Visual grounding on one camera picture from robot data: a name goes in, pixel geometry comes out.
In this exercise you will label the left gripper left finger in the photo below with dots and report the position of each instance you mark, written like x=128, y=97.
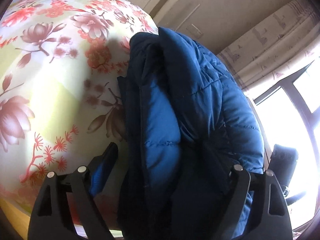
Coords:
x=51, y=217

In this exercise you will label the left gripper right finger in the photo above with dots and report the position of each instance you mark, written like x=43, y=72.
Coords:
x=268, y=218

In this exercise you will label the blue quilted down jacket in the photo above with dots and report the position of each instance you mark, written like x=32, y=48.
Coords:
x=187, y=123

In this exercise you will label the yellow mattress cover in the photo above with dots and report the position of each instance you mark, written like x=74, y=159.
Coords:
x=17, y=217

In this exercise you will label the patterned beige curtain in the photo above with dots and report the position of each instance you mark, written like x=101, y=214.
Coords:
x=278, y=46

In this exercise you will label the floral bed sheet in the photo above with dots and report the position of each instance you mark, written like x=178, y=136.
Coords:
x=60, y=100

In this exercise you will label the dark window frame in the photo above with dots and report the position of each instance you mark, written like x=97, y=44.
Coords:
x=302, y=88

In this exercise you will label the wall power socket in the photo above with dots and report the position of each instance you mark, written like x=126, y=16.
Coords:
x=194, y=30

